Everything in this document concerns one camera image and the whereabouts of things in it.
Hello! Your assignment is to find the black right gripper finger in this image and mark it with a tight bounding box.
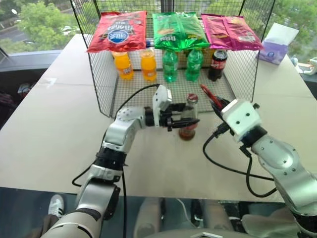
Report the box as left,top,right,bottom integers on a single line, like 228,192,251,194
213,95,230,109
209,99,225,122

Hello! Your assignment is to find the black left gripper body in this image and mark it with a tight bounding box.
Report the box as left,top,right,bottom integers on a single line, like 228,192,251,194
158,103,177,132

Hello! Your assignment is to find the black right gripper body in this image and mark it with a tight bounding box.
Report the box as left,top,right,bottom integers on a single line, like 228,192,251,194
216,120,235,137

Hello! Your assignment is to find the glass bottle with red cap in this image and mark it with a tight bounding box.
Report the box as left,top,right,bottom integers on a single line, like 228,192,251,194
178,93,200,141

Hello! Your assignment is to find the red bottle opener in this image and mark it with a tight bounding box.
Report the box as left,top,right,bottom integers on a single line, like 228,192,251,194
200,84,223,110

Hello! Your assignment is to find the dark cola bottle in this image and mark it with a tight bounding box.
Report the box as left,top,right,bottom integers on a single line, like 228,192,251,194
208,49,228,82

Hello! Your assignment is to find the green soda bottle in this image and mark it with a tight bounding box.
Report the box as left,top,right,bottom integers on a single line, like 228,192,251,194
162,49,179,83
185,49,205,82

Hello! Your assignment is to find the orange soda bottle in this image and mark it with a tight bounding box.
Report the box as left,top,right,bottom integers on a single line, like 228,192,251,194
140,48,157,82
112,51,134,81

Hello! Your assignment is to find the purple tissue box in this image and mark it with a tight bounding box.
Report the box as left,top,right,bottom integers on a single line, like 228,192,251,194
256,40,290,66
265,22,300,47

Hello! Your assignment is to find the pink chip bag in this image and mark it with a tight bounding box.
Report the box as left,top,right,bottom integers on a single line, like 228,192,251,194
201,13,265,52

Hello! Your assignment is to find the green chip bag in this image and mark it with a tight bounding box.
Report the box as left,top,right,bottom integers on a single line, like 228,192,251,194
152,11,211,52

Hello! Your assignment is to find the small pastel figurine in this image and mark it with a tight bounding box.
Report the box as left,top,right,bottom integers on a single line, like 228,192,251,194
291,57,317,75

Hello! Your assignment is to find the red chip bag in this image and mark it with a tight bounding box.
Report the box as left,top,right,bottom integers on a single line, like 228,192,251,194
86,10,148,53

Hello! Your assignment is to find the white sneaker with black stripes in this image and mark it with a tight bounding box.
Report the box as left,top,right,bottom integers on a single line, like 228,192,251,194
48,194,65,219

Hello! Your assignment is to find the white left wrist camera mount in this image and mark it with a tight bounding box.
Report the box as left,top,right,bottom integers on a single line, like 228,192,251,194
152,84,173,127

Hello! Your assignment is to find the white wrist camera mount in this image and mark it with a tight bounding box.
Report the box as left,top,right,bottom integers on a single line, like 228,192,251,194
152,84,173,127
220,99,263,144

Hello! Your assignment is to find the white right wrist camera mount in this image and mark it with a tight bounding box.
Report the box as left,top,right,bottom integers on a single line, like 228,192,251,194
220,99,263,144

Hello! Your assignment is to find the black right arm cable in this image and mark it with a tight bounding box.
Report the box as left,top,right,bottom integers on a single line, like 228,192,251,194
203,127,277,198

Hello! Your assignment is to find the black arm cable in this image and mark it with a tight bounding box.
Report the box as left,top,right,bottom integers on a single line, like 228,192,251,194
203,127,277,198
71,83,160,238

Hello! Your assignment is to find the black wire mesh rack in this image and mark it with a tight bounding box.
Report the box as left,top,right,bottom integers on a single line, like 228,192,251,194
69,0,277,119

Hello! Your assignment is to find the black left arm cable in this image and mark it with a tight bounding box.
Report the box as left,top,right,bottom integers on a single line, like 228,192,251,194
71,83,160,238

